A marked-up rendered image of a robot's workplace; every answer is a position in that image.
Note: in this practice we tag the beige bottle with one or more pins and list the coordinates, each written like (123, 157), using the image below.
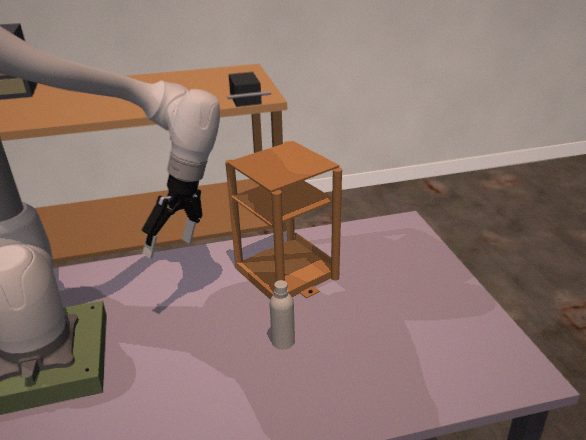
(282, 317)

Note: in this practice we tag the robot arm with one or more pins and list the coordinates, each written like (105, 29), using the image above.
(33, 332)

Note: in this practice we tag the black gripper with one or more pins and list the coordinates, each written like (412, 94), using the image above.
(177, 191)

